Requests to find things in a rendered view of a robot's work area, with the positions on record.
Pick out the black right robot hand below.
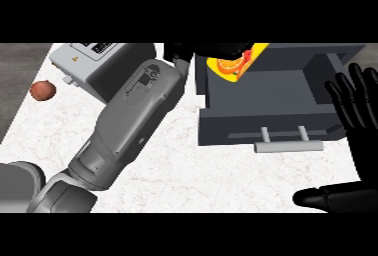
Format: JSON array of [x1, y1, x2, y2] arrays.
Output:
[[291, 62, 378, 214]]

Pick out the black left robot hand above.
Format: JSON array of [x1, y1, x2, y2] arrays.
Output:
[[163, 42, 256, 66]]

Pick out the yellow cup with orange print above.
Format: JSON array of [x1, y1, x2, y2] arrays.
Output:
[[206, 42, 272, 83]]

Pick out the dark grey open drawer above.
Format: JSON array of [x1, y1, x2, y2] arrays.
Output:
[[195, 42, 369, 147]]

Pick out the dark grey drawer front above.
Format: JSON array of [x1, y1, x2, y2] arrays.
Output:
[[197, 111, 347, 147]]

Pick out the pale grey box appliance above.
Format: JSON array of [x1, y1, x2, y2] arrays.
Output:
[[48, 42, 158, 105]]

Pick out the red-brown apple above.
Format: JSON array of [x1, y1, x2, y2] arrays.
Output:
[[28, 80, 58, 102]]

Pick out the pale grey drawer handle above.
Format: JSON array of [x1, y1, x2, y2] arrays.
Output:
[[254, 125, 325, 154]]

